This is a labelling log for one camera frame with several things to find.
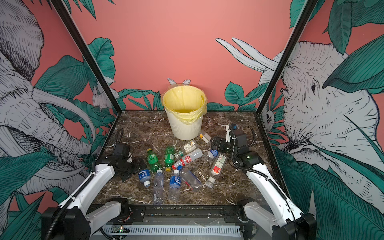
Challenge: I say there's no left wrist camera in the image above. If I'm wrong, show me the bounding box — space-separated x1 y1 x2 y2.
114 143 130 158

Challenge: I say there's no clear bottle blue label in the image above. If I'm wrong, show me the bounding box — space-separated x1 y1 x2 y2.
138 169 151 188

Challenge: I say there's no black front rail frame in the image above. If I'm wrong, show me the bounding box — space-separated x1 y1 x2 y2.
89 204 259 224

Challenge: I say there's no left black corner post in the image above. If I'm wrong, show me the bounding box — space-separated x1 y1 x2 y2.
49 0 123 114

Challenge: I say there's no small clear bottle cream label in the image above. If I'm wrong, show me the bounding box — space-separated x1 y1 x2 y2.
174 140 199 160

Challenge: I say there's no crushed clear bottle blue cap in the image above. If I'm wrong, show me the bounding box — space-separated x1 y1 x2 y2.
177 166 203 192

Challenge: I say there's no black corner post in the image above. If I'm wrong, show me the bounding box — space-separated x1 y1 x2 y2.
49 0 123 114
255 0 319 115

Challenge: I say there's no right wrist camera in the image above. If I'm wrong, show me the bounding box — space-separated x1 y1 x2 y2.
226 124 247 145

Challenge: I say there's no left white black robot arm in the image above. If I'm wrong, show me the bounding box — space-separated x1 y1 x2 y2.
41 158 147 240

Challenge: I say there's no white ribbed plastic bin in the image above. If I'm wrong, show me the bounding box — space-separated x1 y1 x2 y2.
166 110 203 141

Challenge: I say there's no clear bottle red white label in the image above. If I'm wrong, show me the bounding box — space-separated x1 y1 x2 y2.
206 154 227 188

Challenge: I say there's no blue label bottle white cap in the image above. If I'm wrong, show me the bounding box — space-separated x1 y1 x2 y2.
169 170 182 202

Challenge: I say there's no yellow plastic bin liner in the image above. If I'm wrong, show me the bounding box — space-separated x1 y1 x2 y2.
162 85 208 125

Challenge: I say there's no green bottle green label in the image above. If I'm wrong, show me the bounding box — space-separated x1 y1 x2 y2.
165 146 175 172

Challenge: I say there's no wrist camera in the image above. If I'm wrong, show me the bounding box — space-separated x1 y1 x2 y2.
114 143 130 158
226 124 247 145

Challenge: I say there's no right black corner post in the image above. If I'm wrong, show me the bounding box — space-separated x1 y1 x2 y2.
255 0 319 115

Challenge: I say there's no green bottle yellow cap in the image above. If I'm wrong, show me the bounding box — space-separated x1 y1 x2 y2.
147 149 162 173

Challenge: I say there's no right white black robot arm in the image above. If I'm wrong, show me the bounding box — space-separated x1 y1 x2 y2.
210 137 317 240

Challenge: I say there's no white perforated vent strip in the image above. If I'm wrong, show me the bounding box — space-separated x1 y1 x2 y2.
104 225 242 237

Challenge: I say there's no clear bottle white cap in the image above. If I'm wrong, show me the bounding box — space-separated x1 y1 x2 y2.
153 169 164 205

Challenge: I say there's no clear bottle orange label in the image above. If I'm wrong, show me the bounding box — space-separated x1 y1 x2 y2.
199 130 212 146

